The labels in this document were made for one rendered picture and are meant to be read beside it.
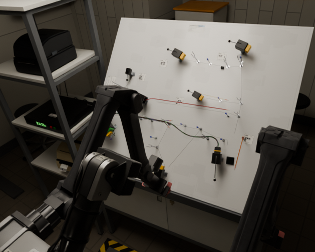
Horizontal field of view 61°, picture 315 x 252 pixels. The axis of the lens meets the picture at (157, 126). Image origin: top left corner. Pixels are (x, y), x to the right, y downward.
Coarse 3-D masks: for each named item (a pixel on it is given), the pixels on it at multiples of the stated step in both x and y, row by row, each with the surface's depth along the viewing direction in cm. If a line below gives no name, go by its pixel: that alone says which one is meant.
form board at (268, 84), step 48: (144, 48) 175; (192, 48) 162; (288, 48) 141; (192, 96) 158; (240, 96) 147; (288, 96) 138; (144, 144) 165; (192, 144) 154; (240, 144) 143; (192, 192) 150; (240, 192) 140
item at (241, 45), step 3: (234, 42) 145; (237, 42) 143; (240, 42) 142; (243, 42) 141; (246, 42) 141; (237, 45) 142; (240, 45) 142; (243, 45) 141; (246, 45) 141; (237, 48) 144; (240, 48) 142; (243, 48) 141; (240, 51) 150; (243, 51) 143
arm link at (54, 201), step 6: (60, 192) 81; (66, 192) 81; (48, 198) 78; (54, 198) 78; (60, 198) 79; (66, 198) 79; (54, 204) 76; (60, 204) 76; (60, 210) 76; (60, 216) 77
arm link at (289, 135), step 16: (272, 128) 62; (272, 144) 57; (288, 144) 56; (272, 160) 57; (288, 160) 57; (256, 176) 57; (272, 176) 56; (256, 192) 57; (272, 192) 56; (256, 208) 56; (240, 224) 57; (256, 224) 55; (240, 240) 56; (256, 240) 55
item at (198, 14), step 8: (192, 0) 320; (176, 8) 295; (184, 8) 290; (192, 8) 287; (200, 8) 284; (208, 8) 281; (216, 8) 279; (224, 8) 296; (176, 16) 301; (184, 16) 296; (192, 16) 290; (200, 16) 285; (208, 16) 281; (216, 16) 284; (224, 16) 302
